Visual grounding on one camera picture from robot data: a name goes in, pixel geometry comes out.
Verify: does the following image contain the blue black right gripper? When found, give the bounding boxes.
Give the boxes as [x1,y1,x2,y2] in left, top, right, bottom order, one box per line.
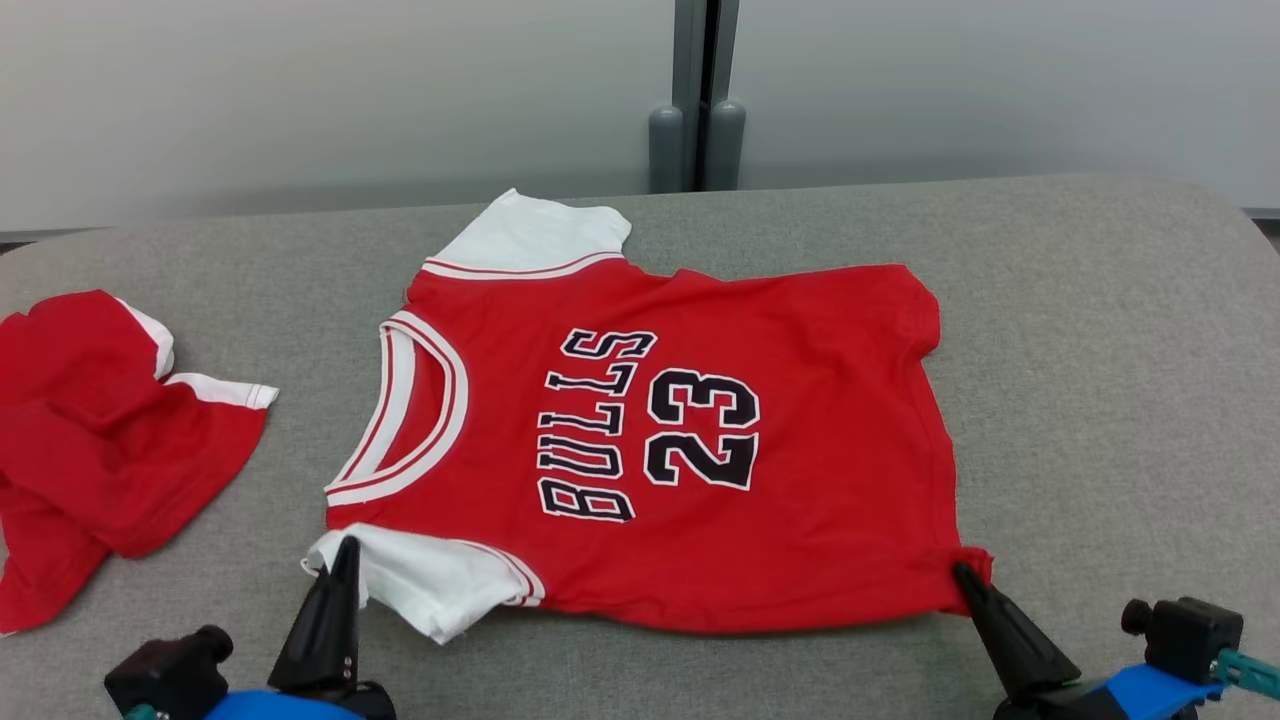
[952,562,1226,720]

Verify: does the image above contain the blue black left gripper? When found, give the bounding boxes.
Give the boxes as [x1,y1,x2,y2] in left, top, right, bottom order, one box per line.
[200,537,398,720]

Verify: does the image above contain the red Bulls 23 jersey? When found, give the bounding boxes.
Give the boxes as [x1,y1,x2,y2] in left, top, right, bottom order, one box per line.
[300,188,994,646]

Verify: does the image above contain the red shorts with white stripes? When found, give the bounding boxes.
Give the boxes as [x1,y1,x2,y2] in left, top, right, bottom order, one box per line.
[0,290,280,636]

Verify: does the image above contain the teal plug right camera cable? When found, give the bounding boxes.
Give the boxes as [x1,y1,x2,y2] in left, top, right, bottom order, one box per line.
[1215,648,1280,701]

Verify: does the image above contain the grey metal partition post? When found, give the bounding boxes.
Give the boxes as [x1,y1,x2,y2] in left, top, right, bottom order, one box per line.
[648,0,747,193]

